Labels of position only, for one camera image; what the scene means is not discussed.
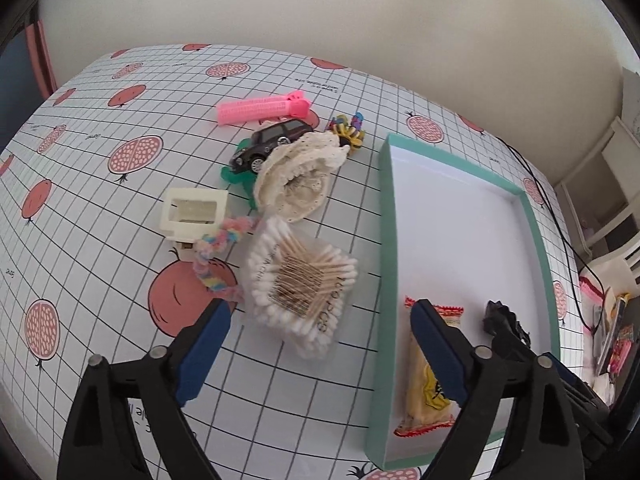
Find yellow snack packet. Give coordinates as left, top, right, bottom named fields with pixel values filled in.
left=394, top=296, right=465, bottom=438

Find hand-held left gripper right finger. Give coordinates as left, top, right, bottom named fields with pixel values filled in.
left=410, top=299, right=586, bottom=480

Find pink printed packet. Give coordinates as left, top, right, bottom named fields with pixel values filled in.
left=607, top=325, right=636, bottom=376

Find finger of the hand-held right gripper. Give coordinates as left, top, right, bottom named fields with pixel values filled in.
left=542, top=352, right=615, bottom=461

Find teal-rimmed white tray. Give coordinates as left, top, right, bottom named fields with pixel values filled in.
left=364, top=134, right=562, bottom=470

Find colourful block toy car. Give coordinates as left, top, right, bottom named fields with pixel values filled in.
left=326, top=112, right=367, bottom=157

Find white shelf unit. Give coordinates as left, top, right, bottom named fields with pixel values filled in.
left=555, top=67, right=640, bottom=256

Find rainbow fuzzy scrunchie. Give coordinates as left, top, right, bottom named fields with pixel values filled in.
left=192, top=215, right=261, bottom=303

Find white square hair claw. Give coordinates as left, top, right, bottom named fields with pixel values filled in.
left=161, top=187, right=230, bottom=247

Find cotton swab box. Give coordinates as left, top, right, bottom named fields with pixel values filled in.
left=241, top=217, right=361, bottom=360

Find black toy car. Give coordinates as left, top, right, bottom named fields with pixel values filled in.
left=229, top=119, right=310, bottom=175

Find cream lace scrunchie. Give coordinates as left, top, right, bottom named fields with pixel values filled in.
left=253, top=131, right=352, bottom=223

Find pink striped crochet blanket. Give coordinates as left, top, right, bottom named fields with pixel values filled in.
left=580, top=275, right=608, bottom=307

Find pink plastic clip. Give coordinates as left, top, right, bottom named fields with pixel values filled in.
left=217, top=89, right=311, bottom=128

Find black action figurine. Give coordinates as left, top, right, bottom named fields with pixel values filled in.
left=482, top=300, right=533, bottom=350

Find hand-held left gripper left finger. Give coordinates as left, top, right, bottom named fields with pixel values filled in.
left=56, top=299, right=233, bottom=480

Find green plastic clip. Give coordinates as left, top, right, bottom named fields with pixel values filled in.
left=221, top=137, right=261, bottom=211

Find black cable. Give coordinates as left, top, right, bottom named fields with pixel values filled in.
left=497, top=137, right=608, bottom=336

